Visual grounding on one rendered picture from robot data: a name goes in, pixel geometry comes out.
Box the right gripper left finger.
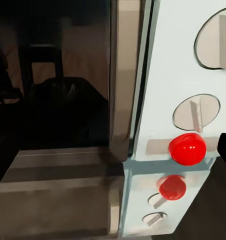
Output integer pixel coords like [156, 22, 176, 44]
[0, 133, 19, 182]

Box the microwave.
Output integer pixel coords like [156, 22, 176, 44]
[0, 0, 226, 169]

